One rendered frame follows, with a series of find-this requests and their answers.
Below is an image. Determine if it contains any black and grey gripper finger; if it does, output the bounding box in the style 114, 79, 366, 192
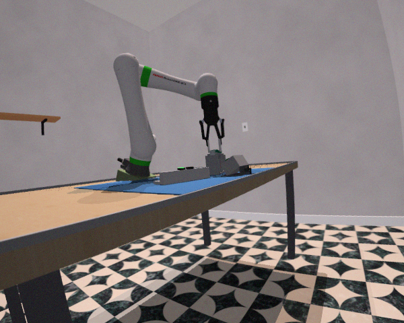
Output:
213, 118, 224, 152
199, 118, 211, 153

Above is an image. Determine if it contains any blue flat mat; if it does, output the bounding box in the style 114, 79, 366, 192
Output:
75, 168, 272, 195

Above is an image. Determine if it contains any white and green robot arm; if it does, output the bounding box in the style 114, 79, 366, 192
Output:
113, 53, 219, 177

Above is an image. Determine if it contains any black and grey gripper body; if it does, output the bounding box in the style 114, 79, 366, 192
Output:
203, 107, 220, 126

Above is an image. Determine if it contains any white sloping button panel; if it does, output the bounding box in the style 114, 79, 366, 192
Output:
220, 155, 252, 176

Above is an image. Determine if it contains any dark table edge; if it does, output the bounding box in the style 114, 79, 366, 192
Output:
0, 161, 298, 254

